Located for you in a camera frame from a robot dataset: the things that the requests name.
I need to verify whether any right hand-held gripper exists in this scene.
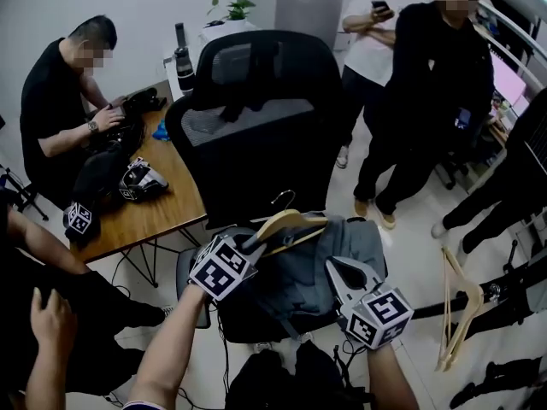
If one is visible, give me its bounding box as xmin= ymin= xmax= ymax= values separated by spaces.
xmin=325 ymin=256 xmax=415 ymax=350

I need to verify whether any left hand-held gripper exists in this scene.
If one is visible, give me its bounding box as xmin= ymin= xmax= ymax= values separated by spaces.
xmin=189 ymin=231 xmax=269 ymax=302

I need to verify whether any wooden clothes hanger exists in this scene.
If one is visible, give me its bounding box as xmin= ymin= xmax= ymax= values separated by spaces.
xmin=251 ymin=190 xmax=330 ymax=258

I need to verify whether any grey jacket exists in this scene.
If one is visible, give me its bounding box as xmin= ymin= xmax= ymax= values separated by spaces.
xmin=251 ymin=215 xmax=388 ymax=341

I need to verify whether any person's left forearm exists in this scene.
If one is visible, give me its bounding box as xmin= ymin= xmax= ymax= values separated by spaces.
xmin=123 ymin=282 xmax=211 ymax=410

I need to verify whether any person's right forearm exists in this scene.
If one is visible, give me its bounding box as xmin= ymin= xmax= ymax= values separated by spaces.
xmin=365 ymin=343 xmax=421 ymax=410

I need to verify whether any spare wooden hanger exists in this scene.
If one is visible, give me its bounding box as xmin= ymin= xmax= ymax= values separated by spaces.
xmin=435 ymin=248 xmax=479 ymax=373
xmin=435 ymin=245 xmax=486 ymax=373

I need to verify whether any black mesh office chair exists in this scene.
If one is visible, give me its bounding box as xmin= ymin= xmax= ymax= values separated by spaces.
xmin=164 ymin=30 xmax=390 ymax=345

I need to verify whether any wooden table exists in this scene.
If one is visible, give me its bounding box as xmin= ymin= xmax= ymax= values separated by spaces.
xmin=69 ymin=81 xmax=209 ymax=290

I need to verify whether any person's black clothing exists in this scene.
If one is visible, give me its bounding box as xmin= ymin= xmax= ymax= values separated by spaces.
xmin=224 ymin=339 xmax=375 ymax=410

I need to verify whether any silver spare gripper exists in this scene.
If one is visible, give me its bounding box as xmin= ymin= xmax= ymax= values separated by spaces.
xmin=118 ymin=156 xmax=170 ymax=204

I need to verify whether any blue cloth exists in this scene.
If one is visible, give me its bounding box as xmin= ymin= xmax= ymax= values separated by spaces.
xmin=151 ymin=119 xmax=172 ymax=143

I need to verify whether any black coat rack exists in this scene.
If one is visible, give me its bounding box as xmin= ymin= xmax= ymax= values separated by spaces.
xmin=412 ymin=239 xmax=547 ymax=341

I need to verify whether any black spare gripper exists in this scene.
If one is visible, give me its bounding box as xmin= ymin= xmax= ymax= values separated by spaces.
xmin=62 ymin=198 xmax=103 ymax=248

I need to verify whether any black thermos bottle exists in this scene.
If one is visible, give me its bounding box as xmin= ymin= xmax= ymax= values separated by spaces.
xmin=173 ymin=22 xmax=197 ymax=97

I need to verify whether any green potted plant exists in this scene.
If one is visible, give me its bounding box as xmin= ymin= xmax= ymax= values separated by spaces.
xmin=206 ymin=0 xmax=257 ymax=24

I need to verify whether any black tripod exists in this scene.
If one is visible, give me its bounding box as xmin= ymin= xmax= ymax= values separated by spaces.
xmin=0 ymin=163 xmax=50 ymax=222

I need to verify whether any grey refrigerator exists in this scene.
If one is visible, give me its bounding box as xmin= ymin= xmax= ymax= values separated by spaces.
xmin=274 ymin=0 xmax=350 ymax=51

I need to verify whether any pink lit monitor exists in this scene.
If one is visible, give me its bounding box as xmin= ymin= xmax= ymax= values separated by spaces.
xmin=489 ymin=52 xmax=530 ymax=115

